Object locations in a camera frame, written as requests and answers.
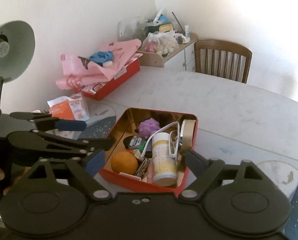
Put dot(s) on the white tube on shelf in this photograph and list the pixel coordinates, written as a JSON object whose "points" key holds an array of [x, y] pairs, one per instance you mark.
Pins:
{"points": [[187, 33]]}

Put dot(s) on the purple spiky toy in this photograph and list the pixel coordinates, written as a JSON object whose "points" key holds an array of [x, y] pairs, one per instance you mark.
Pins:
{"points": [[148, 127]]}

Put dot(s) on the red metal tin box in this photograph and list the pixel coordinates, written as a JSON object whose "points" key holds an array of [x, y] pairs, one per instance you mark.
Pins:
{"points": [[127, 125]]}

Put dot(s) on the blue cloth toy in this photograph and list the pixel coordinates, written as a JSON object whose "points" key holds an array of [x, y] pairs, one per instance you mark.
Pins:
{"points": [[101, 57]]}

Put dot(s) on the tape roll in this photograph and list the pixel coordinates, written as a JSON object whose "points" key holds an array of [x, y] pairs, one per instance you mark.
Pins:
{"points": [[187, 132]]}

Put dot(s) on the round placemat left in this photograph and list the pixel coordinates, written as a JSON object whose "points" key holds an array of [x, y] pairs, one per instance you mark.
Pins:
{"points": [[102, 119]]}

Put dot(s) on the red cardboard box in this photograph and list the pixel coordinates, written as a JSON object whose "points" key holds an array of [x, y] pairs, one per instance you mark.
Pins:
{"points": [[99, 93]]}

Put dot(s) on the person's left hand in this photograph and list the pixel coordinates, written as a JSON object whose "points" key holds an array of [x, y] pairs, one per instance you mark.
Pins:
{"points": [[15, 178]]}

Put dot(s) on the green desk lamp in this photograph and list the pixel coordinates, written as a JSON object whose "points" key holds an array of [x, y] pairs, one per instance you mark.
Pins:
{"points": [[17, 46]]}

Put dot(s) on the orange fruit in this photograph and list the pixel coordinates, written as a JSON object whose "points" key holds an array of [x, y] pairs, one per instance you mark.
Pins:
{"points": [[124, 162]]}

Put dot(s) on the pink ridged eraser block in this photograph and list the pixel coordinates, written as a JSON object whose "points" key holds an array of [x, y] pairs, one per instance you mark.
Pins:
{"points": [[130, 176]]}

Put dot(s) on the white yellow pill bottle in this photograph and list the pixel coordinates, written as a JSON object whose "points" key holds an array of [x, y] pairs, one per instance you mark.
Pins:
{"points": [[165, 170]]}

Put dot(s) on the wooden chair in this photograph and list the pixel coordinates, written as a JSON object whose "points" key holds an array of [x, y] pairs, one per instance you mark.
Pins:
{"points": [[223, 59]]}

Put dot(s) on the white plastic bag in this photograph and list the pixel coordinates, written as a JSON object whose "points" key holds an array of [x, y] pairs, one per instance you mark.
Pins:
{"points": [[158, 42]]}

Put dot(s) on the orange white medicine box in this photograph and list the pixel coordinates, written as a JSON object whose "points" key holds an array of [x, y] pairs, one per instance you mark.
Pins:
{"points": [[72, 107]]}

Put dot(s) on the white sunglasses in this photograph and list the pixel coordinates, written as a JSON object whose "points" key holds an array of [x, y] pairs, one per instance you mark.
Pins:
{"points": [[172, 153]]}

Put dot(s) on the small blue label bottle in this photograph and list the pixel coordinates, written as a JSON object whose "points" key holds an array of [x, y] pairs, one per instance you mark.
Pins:
{"points": [[134, 143]]}

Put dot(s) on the metal nail clipper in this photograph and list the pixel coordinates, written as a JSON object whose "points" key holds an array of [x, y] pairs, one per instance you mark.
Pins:
{"points": [[142, 168]]}

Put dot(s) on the green yellow container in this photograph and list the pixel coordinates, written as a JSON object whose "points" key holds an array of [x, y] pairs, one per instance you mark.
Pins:
{"points": [[161, 28]]}

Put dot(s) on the glass bowl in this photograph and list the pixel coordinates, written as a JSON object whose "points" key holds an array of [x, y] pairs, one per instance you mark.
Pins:
{"points": [[132, 28]]}

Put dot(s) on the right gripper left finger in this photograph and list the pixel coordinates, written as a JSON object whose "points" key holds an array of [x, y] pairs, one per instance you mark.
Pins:
{"points": [[82, 172]]}

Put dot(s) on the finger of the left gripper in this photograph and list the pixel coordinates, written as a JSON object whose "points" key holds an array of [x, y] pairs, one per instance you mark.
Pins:
{"points": [[46, 122], [28, 147]]}

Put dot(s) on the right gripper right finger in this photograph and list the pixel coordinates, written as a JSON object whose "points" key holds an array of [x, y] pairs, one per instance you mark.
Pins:
{"points": [[206, 171]]}

